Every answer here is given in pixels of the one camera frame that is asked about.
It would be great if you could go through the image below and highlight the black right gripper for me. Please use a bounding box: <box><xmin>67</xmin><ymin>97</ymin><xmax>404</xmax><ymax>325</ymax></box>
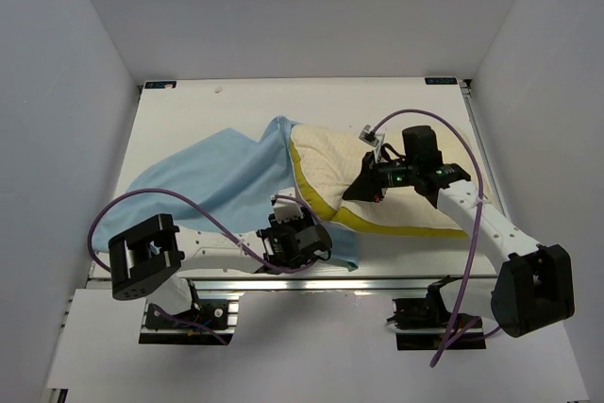
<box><xmin>342</xmin><ymin>150</ymin><xmax>418</xmax><ymax>203</ymax></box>

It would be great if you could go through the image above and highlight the cream quilted pillow yellow edge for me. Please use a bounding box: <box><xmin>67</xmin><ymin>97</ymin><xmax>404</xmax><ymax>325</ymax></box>
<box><xmin>289</xmin><ymin>125</ymin><xmax>466</xmax><ymax>239</ymax></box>

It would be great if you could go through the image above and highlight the light blue pillowcase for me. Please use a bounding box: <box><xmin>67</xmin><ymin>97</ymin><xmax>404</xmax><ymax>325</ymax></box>
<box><xmin>96</xmin><ymin>114</ymin><xmax>361</xmax><ymax>275</ymax></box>

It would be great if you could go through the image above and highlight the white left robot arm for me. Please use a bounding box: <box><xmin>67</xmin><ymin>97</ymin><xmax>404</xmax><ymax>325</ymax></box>
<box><xmin>109</xmin><ymin>210</ymin><xmax>332</xmax><ymax>327</ymax></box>

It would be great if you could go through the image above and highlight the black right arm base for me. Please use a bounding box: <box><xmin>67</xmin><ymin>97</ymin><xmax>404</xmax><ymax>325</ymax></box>
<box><xmin>386</xmin><ymin>290</ymin><xmax>486</xmax><ymax>352</ymax></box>

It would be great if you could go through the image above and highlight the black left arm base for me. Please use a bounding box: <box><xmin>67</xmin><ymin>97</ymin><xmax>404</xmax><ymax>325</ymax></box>
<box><xmin>139</xmin><ymin>293</ymin><xmax>238</xmax><ymax>346</ymax></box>

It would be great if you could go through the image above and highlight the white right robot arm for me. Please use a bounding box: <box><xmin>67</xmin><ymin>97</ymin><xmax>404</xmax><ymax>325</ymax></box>
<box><xmin>343</xmin><ymin>126</ymin><xmax>575</xmax><ymax>338</ymax></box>

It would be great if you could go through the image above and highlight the blue sticker right corner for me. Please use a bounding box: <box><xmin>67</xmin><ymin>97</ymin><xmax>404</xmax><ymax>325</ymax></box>
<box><xmin>424</xmin><ymin>76</ymin><xmax>458</xmax><ymax>85</ymax></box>

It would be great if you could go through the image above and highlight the blue sticker corner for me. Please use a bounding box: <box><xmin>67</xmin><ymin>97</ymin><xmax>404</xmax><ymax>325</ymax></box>
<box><xmin>143</xmin><ymin>80</ymin><xmax>176</xmax><ymax>90</ymax></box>
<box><xmin>424</xmin><ymin>76</ymin><xmax>458</xmax><ymax>85</ymax></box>

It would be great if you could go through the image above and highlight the blue sticker left corner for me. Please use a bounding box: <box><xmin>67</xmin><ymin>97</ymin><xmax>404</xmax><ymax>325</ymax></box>
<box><xmin>143</xmin><ymin>80</ymin><xmax>176</xmax><ymax>90</ymax></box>

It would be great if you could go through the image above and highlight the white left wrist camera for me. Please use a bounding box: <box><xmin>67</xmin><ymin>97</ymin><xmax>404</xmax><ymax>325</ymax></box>
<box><xmin>272</xmin><ymin>193</ymin><xmax>303</xmax><ymax>223</ymax></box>

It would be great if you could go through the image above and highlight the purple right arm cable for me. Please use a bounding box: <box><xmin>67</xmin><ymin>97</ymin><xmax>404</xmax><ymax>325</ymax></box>
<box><xmin>370</xmin><ymin>109</ymin><xmax>504</xmax><ymax>369</ymax></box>

